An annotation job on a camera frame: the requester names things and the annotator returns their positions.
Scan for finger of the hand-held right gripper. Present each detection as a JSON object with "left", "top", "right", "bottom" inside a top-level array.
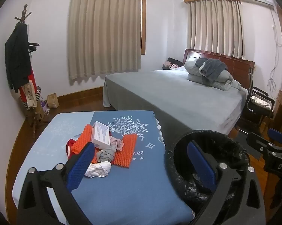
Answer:
[
  {"left": 246, "top": 132, "right": 282, "bottom": 161},
  {"left": 267, "top": 128, "right": 282, "bottom": 146}
]

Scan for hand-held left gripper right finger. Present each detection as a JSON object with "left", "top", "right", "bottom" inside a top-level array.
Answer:
[{"left": 187, "top": 141, "right": 267, "bottom": 225}]

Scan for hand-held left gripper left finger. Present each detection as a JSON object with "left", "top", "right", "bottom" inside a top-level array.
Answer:
[{"left": 16, "top": 142, "right": 96, "bottom": 225}]

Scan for white wad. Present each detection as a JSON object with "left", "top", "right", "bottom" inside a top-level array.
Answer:
[{"left": 85, "top": 161, "right": 112, "bottom": 178}]

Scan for red cloth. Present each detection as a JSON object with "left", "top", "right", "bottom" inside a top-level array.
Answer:
[{"left": 66, "top": 139, "right": 77, "bottom": 158}]

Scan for orange spiky mat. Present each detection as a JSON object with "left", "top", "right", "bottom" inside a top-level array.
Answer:
[
  {"left": 113, "top": 134, "right": 138, "bottom": 169},
  {"left": 71, "top": 125, "right": 101, "bottom": 164}
]

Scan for grey sock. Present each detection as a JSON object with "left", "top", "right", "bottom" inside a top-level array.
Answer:
[{"left": 95, "top": 145, "right": 118, "bottom": 163}]

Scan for black lined trash bin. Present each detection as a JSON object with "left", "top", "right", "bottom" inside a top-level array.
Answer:
[{"left": 164, "top": 129, "right": 251, "bottom": 225}]

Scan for white cardboard box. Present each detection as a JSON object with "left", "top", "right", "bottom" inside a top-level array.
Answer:
[{"left": 91, "top": 121, "right": 111, "bottom": 150}]

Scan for pink sock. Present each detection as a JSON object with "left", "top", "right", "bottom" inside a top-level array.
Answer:
[{"left": 109, "top": 136, "right": 125, "bottom": 153}]

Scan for black folding chair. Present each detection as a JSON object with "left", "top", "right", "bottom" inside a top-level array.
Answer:
[{"left": 235, "top": 68, "right": 275, "bottom": 136}]

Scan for patterned chair cushion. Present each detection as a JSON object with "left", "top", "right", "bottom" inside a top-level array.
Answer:
[{"left": 251, "top": 94, "right": 271, "bottom": 106}]

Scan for white lace table cover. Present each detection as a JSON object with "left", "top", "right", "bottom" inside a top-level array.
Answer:
[{"left": 155, "top": 118, "right": 166, "bottom": 143}]

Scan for blue tree print tablecloth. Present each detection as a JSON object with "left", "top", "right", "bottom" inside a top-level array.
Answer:
[{"left": 12, "top": 110, "right": 195, "bottom": 225}]

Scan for grey pillow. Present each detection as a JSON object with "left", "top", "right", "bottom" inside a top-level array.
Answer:
[{"left": 233, "top": 79, "right": 248, "bottom": 95}]

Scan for purple white appliance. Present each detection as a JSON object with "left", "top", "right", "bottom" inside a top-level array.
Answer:
[{"left": 40, "top": 100, "right": 49, "bottom": 115}]

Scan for brown paper bag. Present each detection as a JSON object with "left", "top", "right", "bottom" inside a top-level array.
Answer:
[{"left": 46, "top": 93, "right": 59, "bottom": 109}]

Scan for bed with grey sheet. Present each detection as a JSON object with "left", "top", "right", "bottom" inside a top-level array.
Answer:
[{"left": 103, "top": 49, "right": 255, "bottom": 136}]

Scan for wooden headboard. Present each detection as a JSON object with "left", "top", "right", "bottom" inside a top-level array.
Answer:
[{"left": 183, "top": 49, "right": 255, "bottom": 87}]

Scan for beige tote bag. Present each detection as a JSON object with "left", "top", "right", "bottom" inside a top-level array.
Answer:
[{"left": 22, "top": 82, "right": 38, "bottom": 109}]

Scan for dark grey towel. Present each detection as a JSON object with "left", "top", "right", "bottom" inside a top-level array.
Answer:
[{"left": 194, "top": 57, "right": 228, "bottom": 83}]

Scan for grey pillows and blanket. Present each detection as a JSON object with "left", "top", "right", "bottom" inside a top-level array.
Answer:
[{"left": 184, "top": 60, "right": 240, "bottom": 92}]

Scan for red bag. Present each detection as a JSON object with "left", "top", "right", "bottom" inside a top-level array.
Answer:
[{"left": 19, "top": 67, "right": 37, "bottom": 104}]

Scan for pink cloth bundle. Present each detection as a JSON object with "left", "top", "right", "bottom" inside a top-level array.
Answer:
[{"left": 162, "top": 61, "right": 179, "bottom": 71}]

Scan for black bag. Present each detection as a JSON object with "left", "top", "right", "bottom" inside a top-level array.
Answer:
[{"left": 167, "top": 57, "right": 184, "bottom": 67}]

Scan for black coat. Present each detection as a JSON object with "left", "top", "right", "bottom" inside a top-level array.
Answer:
[{"left": 4, "top": 23, "right": 32, "bottom": 94}]

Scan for wide beige curtain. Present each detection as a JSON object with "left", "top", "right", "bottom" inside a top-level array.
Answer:
[{"left": 68, "top": 0, "right": 142, "bottom": 83}]

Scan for wooden coat rack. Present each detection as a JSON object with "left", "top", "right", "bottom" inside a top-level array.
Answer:
[{"left": 14, "top": 4, "right": 50, "bottom": 139}]

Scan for white wall cables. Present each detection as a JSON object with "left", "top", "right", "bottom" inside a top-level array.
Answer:
[{"left": 268, "top": 7, "right": 282, "bottom": 92}]

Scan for wooden window frame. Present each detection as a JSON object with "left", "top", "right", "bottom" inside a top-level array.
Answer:
[{"left": 141, "top": 0, "right": 147, "bottom": 55}]

